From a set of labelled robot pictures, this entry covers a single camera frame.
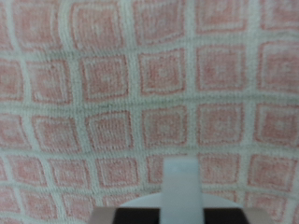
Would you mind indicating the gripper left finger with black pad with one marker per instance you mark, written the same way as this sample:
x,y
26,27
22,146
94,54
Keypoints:
x,y
130,216

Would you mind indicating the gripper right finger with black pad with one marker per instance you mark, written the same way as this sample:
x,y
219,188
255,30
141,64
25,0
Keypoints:
x,y
230,216

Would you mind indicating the white plastic mug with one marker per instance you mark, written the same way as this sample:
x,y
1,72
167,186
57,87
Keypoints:
x,y
180,186

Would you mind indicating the pink checkered dish cloth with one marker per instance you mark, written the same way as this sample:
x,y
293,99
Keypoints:
x,y
124,93

